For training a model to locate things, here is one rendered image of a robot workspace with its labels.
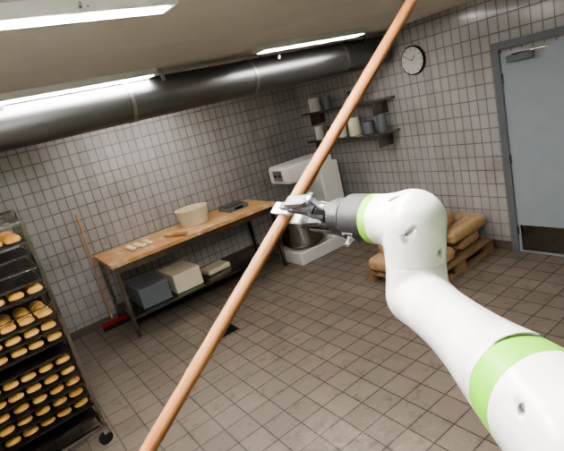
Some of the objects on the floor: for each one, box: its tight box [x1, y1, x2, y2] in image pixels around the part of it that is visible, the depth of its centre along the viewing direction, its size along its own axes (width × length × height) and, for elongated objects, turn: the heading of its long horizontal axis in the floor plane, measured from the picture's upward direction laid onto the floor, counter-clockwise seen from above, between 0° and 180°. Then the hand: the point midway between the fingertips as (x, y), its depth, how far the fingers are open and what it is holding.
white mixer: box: [269, 153, 346, 266], centre depth 626 cm, size 100×66×132 cm, turn 166°
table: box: [92, 200, 287, 338], centre depth 581 cm, size 220×80×90 cm, turn 166°
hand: (288, 213), depth 104 cm, fingers closed on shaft, 3 cm apart
